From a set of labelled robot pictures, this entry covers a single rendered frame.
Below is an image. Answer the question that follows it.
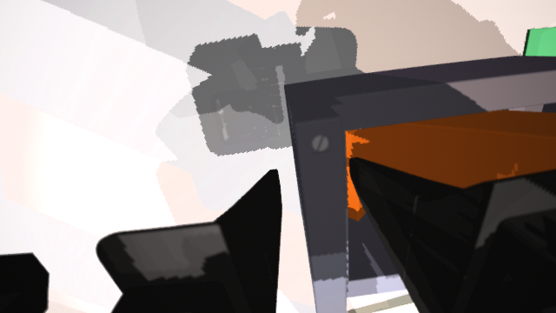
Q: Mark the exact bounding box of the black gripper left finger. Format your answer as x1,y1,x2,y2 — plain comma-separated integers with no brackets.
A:
96,169,282,313

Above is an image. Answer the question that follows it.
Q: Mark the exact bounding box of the orange l-shaped part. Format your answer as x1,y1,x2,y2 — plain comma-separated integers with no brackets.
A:
346,110,556,221

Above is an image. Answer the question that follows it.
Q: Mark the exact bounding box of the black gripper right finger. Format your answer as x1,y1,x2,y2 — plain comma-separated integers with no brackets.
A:
349,157,556,313

